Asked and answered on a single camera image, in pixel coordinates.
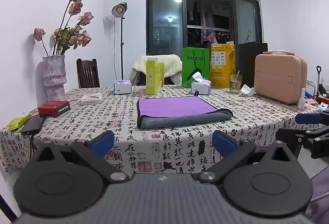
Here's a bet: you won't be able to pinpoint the pink flat item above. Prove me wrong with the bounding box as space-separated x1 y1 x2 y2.
262 50 296 56

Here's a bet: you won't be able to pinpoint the chair with cream blanket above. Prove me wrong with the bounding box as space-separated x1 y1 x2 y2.
129 55 183 86

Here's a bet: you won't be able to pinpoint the black power bank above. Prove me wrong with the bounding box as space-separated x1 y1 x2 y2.
20 115 47 136

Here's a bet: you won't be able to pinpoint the small white bottle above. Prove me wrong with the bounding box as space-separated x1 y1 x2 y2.
298 88 306 110

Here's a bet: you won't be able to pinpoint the green snack packet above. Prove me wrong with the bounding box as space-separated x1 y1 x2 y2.
7 114 32 131

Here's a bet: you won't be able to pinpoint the person's purple clothing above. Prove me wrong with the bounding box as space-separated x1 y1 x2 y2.
305 169 329 224

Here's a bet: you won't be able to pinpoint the white tissue box with tissue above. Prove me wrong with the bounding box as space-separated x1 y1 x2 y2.
190 72 212 95

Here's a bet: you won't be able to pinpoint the yellow green carton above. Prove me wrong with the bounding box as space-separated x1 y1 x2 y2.
145 57 165 95

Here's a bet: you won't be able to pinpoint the flat white box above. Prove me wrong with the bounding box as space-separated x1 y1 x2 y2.
80 94 102 106

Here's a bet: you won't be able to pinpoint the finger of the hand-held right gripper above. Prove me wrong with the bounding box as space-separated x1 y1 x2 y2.
276 125 329 159
295 112 329 126

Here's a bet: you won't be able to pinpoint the glass cup with spoon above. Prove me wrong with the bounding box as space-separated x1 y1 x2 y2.
228 70 243 94

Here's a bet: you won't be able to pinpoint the white purple tissue box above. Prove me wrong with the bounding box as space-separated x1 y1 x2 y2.
114 80 132 95

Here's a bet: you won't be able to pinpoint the metal wire rack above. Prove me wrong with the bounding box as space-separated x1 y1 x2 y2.
306 81 317 99

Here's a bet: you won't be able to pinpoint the black cable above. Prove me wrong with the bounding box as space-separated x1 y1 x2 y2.
29 134 36 158

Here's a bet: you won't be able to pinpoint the black framed sliding window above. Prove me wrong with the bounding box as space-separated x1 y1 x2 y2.
146 0 264 56

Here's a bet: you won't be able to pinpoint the hanging clothes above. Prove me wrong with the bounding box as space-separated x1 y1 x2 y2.
187 1 233 43

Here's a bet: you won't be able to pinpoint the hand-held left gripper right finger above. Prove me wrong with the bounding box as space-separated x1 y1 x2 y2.
196 130 299 184

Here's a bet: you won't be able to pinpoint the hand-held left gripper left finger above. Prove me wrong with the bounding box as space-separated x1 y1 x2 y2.
33 130 129 184

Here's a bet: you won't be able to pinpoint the red box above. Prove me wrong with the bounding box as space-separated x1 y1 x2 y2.
38 101 71 118

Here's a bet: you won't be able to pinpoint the dark wooden chair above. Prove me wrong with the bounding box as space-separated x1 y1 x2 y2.
76 58 101 89

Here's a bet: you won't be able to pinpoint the green paper bag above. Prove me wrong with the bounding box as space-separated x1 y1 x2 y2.
181 48 210 88

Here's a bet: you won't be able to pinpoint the pink textured vase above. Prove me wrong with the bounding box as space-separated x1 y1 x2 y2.
42 55 68 103

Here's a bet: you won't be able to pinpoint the black floor lamp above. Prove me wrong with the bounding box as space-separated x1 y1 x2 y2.
111 2 128 81

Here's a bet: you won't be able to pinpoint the calligraphy print tablecloth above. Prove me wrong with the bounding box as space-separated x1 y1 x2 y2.
0 85 329 181

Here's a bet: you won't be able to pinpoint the pink hard suitcase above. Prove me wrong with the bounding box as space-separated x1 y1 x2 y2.
254 53 308 105

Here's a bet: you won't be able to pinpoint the dried pink roses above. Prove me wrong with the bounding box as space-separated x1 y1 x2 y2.
33 0 94 57

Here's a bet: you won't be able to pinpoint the black trolley handle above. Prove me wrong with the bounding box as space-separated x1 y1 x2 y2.
316 66 322 98

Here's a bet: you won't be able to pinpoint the crumpled white paper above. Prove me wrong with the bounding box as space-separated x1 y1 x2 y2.
241 84 256 96

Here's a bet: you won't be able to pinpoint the purple and grey towel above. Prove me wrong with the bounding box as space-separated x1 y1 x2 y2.
136 96 234 129

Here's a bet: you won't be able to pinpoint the yellow paper bag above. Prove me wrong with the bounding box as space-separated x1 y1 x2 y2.
210 43 236 88

